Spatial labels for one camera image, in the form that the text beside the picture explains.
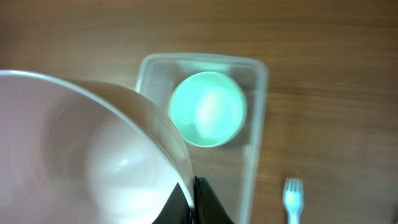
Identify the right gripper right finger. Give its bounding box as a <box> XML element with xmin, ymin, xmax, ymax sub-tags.
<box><xmin>193</xmin><ymin>176</ymin><xmax>234</xmax><ymax>224</ymax></box>

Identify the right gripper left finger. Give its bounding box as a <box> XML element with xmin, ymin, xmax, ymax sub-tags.
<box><xmin>152</xmin><ymin>184</ymin><xmax>192</xmax><ymax>224</ymax></box>

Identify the light blue fork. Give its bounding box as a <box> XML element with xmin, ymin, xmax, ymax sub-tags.
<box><xmin>282</xmin><ymin>178</ymin><xmax>304</xmax><ymax>224</ymax></box>

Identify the light blue bowl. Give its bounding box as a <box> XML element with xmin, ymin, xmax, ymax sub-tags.
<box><xmin>168</xmin><ymin>72</ymin><xmax>248</xmax><ymax>147</ymax></box>

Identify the white pink bowl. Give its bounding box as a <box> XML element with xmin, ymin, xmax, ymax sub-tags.
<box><xmin>1</xmin><ymin>70</ymin><xmax>195</xmax><ymax>223</ymax></box>

